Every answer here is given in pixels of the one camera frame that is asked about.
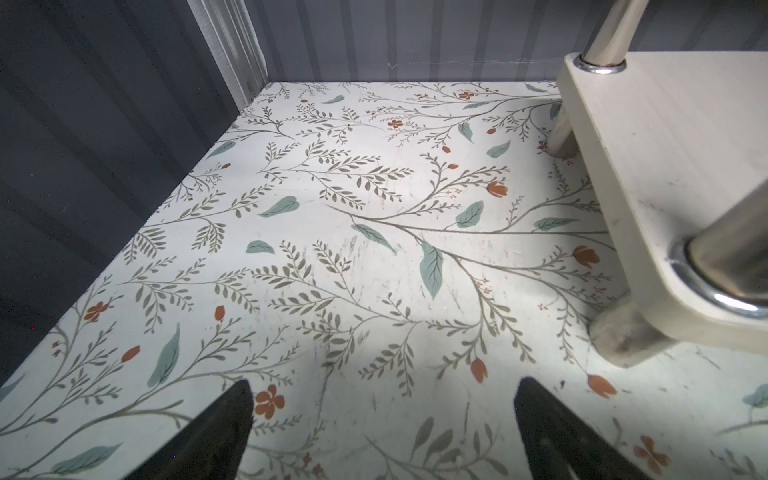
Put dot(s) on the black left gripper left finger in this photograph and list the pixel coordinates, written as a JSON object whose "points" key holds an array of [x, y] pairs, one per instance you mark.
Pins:
{"points": [[211, 446]]}

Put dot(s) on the floral patterned table mat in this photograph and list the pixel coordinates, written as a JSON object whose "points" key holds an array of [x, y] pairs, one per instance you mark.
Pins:
{"points": [[383, 263]]}

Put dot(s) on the aluminium frame profile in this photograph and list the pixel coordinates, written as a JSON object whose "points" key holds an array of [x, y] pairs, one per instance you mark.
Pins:
{"points": [[231, 37]]}

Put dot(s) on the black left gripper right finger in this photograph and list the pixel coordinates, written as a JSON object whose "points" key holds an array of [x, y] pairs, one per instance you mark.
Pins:
{"points": [[559, 445]]}

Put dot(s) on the white two-tier shelf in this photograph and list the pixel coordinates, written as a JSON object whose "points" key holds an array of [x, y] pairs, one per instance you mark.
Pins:
{"points": [[675, 144]]}

